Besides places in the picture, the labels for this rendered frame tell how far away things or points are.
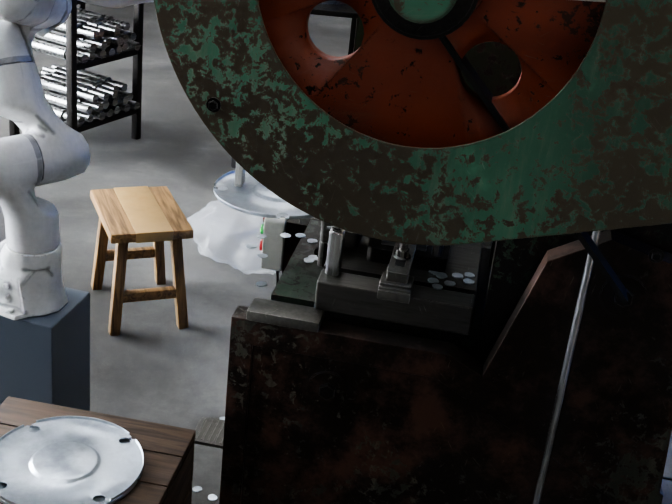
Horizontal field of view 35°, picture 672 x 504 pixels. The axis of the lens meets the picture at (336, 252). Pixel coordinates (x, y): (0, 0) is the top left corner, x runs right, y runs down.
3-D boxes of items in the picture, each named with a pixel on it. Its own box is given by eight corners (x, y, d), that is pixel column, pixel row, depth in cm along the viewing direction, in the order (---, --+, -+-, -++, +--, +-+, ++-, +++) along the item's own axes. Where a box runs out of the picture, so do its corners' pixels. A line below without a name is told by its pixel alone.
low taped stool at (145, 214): (89, 285, 339) (89, 188, 325) (163, 279, 348) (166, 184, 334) (109, 338, 311) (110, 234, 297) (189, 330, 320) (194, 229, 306)
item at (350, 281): (313, 309, 203) (316, 281, 200) (351, 220, 243) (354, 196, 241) (469, 336, 199) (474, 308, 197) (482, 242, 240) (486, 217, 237)
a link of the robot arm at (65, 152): (-27, 76, 220) (54, 67, 231) (2, 194, 221) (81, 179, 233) (-7, 64, 211) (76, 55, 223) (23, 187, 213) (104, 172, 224)
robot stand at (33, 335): (-16, 479, 247) (-25, 310, 228) (23, 437, 263) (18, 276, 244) (54, 498, 244) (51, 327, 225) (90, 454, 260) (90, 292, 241)
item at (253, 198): (219, 164, 231) (219, 161, 231) (351, 170, 232) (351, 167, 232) (207, 216, 205) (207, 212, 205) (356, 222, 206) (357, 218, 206)
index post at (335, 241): (324, 274, 203) (329, 228, 199) (327, 267, 206) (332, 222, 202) (338, 276, 203) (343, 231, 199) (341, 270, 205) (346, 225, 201)
